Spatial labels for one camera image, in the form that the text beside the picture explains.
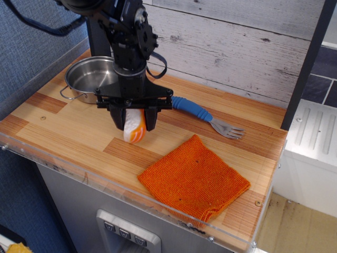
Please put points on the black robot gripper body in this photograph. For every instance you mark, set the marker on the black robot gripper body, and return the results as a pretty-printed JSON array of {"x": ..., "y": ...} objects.
[{"x": 134, "y": 92}]

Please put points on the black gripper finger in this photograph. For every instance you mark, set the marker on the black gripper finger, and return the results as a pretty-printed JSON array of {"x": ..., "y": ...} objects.
[
  {"x": 151, "y": 117},
  {"x": 118, "y": 115}
]

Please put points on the orange white toy sushi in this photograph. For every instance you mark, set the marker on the orange white toy sushi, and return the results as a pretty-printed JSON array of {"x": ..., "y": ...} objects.
[{"x": 135, "y": 126}]

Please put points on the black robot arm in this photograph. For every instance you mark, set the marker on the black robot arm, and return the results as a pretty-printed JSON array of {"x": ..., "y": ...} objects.
[{"x": 133, "y": 42}]

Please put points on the small steel pot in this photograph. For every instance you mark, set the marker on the small steel pot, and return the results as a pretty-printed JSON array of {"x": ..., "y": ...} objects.
[{"x": 87, "y": 75}]

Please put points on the orange knitted cloth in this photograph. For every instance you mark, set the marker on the orange knitted cloth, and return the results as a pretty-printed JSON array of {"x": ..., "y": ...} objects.
[{"x": 193, "y": 182}]

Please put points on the silver dispenser button panel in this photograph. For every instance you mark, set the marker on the silver dispenser button panel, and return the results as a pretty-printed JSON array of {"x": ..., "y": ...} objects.
[{"x": 119, "y": 235}]

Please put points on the yellow object bottom left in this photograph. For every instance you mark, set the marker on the yellow object bottom left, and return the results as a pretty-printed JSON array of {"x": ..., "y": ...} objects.
[{"x": 18, "y": 248}]

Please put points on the white ribbed appliance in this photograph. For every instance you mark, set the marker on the white ribbed appliance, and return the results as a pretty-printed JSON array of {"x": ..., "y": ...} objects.
[{"x": 307, "y": 167}]

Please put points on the black vertical left post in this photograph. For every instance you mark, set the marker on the black vertical left post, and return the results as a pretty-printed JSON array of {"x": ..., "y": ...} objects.
[{"x": 99, "y": 45}]

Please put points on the black vertical post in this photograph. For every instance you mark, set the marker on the black vertical post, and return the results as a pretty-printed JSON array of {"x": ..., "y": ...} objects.
[
  {"x": 317, "y": 39},
  {"x": 99, "y": 45}
]

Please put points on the blue handled metal fork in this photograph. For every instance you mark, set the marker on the blue handled metal fork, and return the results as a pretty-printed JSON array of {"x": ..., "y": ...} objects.
[{"x": 221, "y": 127}]

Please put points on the black vertical right post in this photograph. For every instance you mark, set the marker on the black vertical right post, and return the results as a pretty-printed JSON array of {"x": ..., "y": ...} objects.
[{"x": 317, "y": 39}]

